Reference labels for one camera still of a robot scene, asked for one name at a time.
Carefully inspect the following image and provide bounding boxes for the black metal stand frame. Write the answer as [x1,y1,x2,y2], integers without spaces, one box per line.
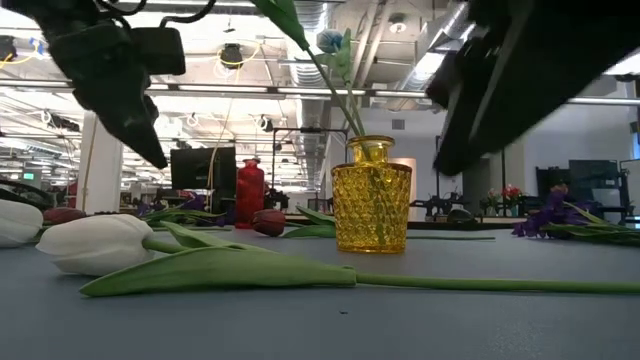
[271,127,350,201]

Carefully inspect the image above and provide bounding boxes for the background vase with flowers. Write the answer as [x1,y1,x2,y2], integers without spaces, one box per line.
[480,183,525,217]

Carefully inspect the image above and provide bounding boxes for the black metal table frame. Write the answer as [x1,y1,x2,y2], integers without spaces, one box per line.
[287,215,516,231]

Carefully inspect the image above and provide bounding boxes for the red glass vase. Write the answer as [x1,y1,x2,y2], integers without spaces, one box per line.
[234,157,266,230]

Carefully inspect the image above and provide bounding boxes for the yellow glass vase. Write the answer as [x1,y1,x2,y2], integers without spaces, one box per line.
[330,134,414,255]

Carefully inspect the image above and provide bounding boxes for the long overhead light bar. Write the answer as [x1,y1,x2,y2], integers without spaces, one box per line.
[0,77,640,107]

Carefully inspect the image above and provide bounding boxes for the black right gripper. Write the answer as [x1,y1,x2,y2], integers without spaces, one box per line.
[425,0,640,176]

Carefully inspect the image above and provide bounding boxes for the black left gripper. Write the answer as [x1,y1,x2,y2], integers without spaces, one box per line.
[29,19,169,170]

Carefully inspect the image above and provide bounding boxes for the yellow hanging cable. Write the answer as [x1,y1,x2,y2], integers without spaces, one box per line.
[205,40,262,201]

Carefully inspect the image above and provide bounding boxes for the black computer monitor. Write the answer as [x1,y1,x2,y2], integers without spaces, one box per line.
[169,146,237,214]

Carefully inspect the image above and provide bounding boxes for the white building pillar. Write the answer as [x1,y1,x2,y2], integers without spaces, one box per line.
[74,110,124,215]

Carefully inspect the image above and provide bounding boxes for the dark background monitors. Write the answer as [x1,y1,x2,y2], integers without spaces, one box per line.
[534,158,632,217]

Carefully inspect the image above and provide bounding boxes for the black hanging camera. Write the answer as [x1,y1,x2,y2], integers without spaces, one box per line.
[218,42,245,70]

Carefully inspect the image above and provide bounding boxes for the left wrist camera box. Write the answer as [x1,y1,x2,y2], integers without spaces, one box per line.
[130,27,187,76]

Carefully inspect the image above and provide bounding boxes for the red artificial tulip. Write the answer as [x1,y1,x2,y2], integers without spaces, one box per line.
[251,204,497,241]
[42,206,89,226]

